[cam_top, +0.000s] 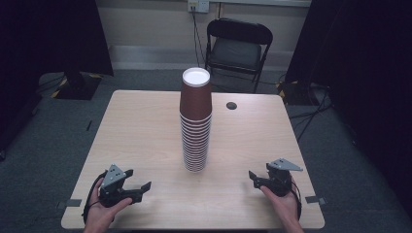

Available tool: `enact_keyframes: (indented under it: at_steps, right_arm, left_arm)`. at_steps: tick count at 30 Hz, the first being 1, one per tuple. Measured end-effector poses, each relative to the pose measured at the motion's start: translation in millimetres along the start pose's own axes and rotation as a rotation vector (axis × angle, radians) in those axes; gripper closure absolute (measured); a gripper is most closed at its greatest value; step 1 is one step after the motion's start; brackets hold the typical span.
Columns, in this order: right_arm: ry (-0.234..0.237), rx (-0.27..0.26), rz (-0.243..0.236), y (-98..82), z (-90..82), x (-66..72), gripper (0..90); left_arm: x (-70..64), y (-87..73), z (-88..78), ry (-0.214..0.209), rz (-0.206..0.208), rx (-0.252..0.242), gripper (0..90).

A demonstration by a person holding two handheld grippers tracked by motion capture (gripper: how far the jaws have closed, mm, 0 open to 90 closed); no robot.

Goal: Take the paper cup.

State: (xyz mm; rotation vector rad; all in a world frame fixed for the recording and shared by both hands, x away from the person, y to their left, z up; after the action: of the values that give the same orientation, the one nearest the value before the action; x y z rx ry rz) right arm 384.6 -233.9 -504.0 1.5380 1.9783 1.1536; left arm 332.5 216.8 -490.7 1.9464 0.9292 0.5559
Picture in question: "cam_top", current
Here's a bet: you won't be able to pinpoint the grey tape piece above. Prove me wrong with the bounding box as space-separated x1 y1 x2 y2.
57 198 83 210
304 195 326 206

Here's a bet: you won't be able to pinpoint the person's right hand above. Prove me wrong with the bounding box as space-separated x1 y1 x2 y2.
260 184 305 233

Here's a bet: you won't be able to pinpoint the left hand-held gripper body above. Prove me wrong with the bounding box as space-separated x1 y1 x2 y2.
97 163 144 209

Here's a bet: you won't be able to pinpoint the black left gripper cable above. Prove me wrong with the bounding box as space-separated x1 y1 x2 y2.
82 170 110 225

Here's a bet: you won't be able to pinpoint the stack of brown paper cups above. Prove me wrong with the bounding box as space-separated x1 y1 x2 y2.
179 66 213 173

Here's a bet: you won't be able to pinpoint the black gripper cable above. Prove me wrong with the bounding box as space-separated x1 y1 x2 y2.
290 180 303 221
82 170 110 225

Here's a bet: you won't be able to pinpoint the black floor cables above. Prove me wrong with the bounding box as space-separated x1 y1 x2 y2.
288 83 332 144

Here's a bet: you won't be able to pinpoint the black folding chair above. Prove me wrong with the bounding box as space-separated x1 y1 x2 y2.
204 17 274 94

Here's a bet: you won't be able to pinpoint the person's left hand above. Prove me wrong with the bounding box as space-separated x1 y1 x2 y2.
83 185 134 233

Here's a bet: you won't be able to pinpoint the white wall socket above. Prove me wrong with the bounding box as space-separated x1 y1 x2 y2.
188 0 211 14

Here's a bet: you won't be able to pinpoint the black curtain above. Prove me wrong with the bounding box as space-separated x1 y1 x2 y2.
0 0 115 153
285 0 412 212

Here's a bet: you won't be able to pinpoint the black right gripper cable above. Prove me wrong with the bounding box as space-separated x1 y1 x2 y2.
290 180 303 221

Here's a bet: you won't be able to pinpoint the black stand base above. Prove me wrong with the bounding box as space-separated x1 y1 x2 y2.
51 71 103 101
276 80 313 107

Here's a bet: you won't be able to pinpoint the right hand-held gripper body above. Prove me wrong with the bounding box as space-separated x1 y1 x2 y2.
263 157 304 198

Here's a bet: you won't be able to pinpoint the black wall socket cable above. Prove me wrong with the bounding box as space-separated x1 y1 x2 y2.
190 6 208 70

